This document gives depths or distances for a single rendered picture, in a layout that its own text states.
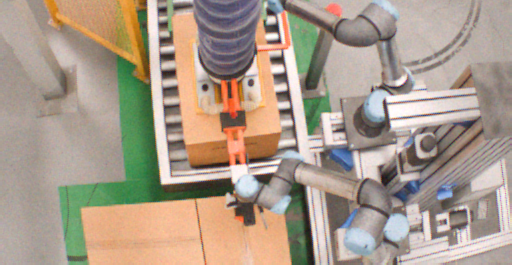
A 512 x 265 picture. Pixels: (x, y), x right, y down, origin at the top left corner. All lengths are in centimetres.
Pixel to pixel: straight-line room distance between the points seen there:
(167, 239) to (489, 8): 269
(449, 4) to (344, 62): 93
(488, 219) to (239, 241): 152
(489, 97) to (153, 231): 189
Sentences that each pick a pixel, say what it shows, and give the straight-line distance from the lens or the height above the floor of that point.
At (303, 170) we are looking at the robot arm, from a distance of 245.
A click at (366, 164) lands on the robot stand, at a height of 95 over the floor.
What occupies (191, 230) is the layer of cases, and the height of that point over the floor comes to 54.
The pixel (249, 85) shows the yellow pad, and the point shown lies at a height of 99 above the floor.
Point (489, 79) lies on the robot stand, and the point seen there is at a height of 203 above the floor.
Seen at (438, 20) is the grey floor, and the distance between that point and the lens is 446.
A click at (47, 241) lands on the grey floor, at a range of 401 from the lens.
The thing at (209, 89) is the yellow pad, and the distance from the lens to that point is 302.
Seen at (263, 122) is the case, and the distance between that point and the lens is 301.
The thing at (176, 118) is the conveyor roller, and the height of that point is 55.
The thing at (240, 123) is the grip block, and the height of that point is 110.
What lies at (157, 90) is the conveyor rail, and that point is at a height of 59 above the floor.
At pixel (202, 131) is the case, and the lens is 300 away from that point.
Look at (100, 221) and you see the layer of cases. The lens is 338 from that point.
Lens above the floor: 384
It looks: 73 degrees down
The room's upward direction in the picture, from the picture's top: 8 degrees clockwise
